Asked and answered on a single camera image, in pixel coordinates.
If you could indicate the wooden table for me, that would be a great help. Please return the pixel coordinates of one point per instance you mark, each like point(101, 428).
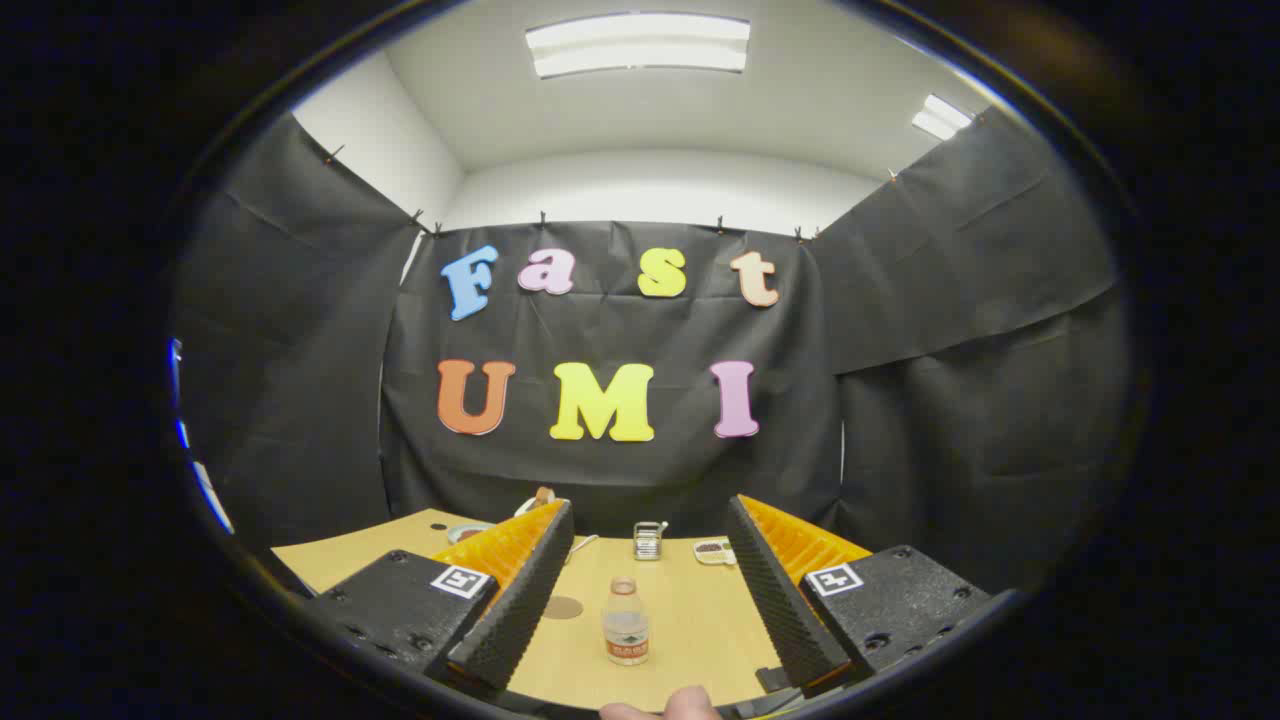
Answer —
point(690, 620)

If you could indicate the clear plastic juice bottle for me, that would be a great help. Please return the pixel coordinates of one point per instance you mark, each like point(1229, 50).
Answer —
point(626, 630)

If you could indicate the white divided snack tray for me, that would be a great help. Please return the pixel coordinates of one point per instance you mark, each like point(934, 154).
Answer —
point(713, 552)

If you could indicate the large ceiling light panel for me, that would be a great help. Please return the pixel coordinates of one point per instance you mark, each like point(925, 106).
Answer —
point(637, 45)

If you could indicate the pale green plate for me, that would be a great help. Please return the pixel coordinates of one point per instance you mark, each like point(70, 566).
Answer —
point(470, 532)

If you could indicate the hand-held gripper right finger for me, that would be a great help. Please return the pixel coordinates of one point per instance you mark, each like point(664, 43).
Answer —
point(780, 600)

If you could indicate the white toaster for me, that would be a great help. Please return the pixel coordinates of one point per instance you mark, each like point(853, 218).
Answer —
point(527, 508)

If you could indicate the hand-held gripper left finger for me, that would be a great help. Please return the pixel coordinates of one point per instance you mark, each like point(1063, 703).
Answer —
point(520, 600)

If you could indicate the round brown coaster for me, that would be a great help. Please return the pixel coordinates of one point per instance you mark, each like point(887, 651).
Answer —
point(563, 607)

